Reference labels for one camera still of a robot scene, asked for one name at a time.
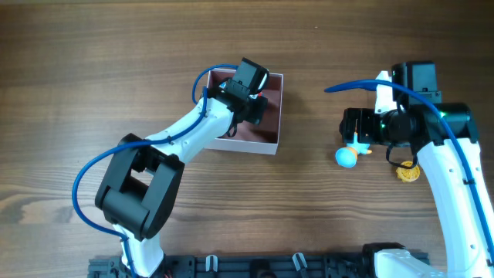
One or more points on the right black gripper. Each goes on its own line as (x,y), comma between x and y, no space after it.
(356,126)

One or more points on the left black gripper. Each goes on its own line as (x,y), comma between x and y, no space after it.
(258,108)

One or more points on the blue orange toy figure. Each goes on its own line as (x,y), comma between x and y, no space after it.
(347,156)

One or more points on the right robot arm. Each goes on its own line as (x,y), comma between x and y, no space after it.
(444,142)

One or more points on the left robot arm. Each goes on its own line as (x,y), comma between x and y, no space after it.
(139,189)

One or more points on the pink open cardboard box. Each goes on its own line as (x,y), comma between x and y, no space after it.
(262,138)

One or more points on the yellow round toy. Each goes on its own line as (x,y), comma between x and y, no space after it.
(408,171)

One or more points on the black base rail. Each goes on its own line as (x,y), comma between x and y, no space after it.
(330,265)

